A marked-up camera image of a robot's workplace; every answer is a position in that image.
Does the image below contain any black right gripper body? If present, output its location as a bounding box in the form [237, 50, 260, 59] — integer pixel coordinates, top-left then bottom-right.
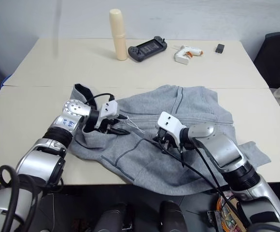
[156, 127, 180, 149]

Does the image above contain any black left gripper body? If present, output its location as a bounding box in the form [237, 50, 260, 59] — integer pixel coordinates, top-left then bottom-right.
[98, 116, 118, 134]

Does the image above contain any grey zip jacket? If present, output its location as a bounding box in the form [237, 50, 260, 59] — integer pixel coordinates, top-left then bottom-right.
[70, 83, 271, 196]

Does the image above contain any black handheld game console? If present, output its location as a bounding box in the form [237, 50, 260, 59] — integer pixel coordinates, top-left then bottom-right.
[127, 36, 168, 63]

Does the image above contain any cream cylindrical bottle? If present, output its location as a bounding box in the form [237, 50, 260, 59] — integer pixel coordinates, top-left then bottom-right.
[109, 9, 128, 61]

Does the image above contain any dark rounded shape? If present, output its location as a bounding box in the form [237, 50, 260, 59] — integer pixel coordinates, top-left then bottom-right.
[97, 202, 134, 232]

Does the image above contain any white glue gun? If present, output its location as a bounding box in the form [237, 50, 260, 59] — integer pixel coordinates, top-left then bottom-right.
[173, 45, 204, 66]

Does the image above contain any small black box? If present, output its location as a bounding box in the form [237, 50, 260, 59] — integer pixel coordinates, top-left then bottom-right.
[214, 43, 226, 54]

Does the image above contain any black chair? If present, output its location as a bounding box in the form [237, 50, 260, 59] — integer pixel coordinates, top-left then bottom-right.
[253, 31, 280, 89]

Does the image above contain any white zipper pull string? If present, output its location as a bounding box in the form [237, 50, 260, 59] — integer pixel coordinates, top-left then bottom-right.
[123, 115, 146, 134]

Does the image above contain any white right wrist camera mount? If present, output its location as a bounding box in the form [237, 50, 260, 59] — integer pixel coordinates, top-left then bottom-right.
[156, 111, 188, 144]

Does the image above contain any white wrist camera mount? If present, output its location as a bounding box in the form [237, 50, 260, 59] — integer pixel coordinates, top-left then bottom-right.
[156, 111, 188, 144]
[94, 100, 119, 129]

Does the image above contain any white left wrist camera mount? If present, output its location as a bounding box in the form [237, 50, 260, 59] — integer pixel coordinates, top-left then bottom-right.
[94, 100, 119, 129]

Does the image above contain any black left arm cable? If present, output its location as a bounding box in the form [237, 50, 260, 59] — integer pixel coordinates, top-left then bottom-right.
[84, 93, 116, 107]

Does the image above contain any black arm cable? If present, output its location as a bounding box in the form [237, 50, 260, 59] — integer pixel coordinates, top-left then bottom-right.
[152, 139, 251, 229]
[84, 93, 116, 107]

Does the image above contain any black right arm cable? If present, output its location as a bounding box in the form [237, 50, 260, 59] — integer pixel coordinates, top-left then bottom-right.
[152, 139, 251, 229]

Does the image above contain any circuit board with orange wires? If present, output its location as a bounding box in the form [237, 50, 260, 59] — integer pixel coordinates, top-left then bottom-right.
[207, 190, 251, 232]

